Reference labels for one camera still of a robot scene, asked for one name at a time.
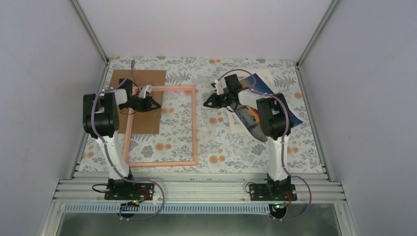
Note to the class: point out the grey slotted cable duct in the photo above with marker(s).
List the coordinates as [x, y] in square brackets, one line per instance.
[171, 208]

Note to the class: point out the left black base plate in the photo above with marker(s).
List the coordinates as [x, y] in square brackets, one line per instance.
[129, 191]

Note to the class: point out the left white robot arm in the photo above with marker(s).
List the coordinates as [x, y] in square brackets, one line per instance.
[101, 122]

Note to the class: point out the aluminium corner post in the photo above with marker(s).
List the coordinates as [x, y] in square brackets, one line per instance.
[89, 30]
[316, 34]

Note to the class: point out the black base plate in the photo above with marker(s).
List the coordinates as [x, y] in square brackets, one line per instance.
[260, 192]
[129, 191]

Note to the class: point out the white mat board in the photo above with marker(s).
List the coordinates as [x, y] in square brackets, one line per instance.
[249, 99]

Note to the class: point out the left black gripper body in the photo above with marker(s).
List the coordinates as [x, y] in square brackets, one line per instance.
[140, 106]

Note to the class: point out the brown cardboard backing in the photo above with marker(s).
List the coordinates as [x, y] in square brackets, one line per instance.
[140, 112]

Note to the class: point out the right aluminium corner post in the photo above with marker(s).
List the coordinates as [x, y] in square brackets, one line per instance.
[316, 34]

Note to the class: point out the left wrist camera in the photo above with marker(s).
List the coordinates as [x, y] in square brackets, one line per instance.
[144, 91]

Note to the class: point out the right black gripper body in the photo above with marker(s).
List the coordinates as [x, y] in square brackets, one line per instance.
[223, 102]

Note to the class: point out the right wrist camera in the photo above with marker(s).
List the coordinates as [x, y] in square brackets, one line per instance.
[219, 87]

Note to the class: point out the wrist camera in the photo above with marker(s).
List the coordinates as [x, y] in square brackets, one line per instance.
[144, 91]
[219, 87]

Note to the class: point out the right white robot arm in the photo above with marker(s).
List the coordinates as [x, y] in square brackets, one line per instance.
[275, 123]

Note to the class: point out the sunset photo print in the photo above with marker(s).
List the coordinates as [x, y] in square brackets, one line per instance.
[249, 117]

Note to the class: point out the pink photo frame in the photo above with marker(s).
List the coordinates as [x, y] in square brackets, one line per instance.
[176, 143]

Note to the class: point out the aluminium rail base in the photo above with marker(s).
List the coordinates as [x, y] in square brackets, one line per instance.
[199, 188]

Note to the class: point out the floral table cloth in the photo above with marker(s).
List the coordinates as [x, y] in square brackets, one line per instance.
[220, 151]

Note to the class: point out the left aluminium corner post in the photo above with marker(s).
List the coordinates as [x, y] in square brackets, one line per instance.
[89, 30]

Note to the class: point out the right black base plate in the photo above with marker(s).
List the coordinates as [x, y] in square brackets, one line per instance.
[260, 192]

